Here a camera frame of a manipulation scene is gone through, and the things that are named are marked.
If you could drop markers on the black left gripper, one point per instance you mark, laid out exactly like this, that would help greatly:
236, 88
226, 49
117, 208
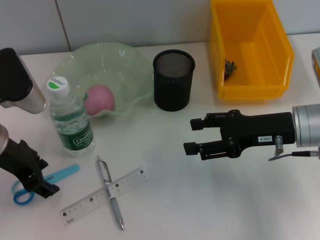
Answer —
20, 160

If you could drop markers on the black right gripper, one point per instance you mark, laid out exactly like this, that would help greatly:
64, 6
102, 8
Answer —
257, 132

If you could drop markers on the blue scissors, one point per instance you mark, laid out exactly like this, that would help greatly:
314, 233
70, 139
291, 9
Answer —
65, 171

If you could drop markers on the clear water bottle green label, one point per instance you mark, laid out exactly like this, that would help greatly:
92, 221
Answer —
72, 125

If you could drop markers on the pink toy peach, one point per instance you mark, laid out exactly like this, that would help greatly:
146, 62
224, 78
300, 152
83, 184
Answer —
102, 100

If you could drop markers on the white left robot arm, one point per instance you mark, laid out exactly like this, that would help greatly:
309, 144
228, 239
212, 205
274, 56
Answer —
3, 137

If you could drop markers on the black mesh pen holder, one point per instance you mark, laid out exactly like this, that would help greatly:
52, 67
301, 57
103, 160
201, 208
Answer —
172, 87

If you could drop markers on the transparent plastic ruler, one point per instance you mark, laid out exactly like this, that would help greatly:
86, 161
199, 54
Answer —
130, 178

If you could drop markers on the silver ballpoint pen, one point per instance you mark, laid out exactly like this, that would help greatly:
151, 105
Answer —
116, 207

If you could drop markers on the green glass fruit bowl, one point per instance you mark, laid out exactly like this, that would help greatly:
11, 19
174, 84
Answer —
130, 75

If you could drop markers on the yellow plastic bin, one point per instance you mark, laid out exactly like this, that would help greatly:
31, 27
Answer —
250, 25

